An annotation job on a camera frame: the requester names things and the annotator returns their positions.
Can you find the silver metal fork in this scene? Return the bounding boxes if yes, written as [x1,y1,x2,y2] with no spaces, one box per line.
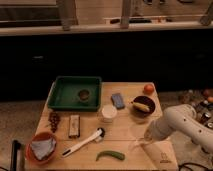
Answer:
[128,140,148,150]

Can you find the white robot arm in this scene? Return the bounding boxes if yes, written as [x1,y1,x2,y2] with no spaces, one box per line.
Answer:
[144,104,213,154]

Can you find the white paper cup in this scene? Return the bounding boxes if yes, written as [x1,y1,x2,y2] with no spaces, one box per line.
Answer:
[100,105,117,123]

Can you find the dark brown bowl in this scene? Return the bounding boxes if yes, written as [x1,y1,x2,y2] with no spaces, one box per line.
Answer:
[131,96,156,117]

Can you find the yellow corn piece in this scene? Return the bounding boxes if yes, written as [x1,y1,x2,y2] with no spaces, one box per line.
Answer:
[133,102,150,112]

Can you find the green pea pod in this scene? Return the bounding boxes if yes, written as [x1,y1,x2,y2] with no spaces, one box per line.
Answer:
[96,150,125,161]

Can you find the orange fruit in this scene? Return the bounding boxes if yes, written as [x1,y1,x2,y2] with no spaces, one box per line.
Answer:
[143,84,154,95]

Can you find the blue sponge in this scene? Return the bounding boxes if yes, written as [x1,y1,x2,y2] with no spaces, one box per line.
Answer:
[111,93,125,109]

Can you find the brown rectangular bar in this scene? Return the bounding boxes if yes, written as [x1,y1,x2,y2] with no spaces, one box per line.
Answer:
[68,115,80,138]

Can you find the green plastic tray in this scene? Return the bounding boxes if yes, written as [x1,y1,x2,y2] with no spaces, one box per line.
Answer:
[47,76,102,112]

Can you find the dark red grape bunch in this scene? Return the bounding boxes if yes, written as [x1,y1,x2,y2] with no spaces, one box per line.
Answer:
[48,112,60,133]

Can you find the grey folded cloth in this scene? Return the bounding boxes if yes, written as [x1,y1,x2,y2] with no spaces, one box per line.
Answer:
[30,138,56,160]

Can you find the orange plastic bowl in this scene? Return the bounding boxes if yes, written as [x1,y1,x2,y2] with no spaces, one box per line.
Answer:
[25,132,57,165]

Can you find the black floor cable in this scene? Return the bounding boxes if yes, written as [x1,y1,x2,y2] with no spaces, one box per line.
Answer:
[178,161,213,171]

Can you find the white handled dish brush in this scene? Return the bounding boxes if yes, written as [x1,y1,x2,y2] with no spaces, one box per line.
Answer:
[62,128,105,157]

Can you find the black chair frame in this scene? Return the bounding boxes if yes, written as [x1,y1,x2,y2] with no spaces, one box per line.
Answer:
[10,140,24,171]

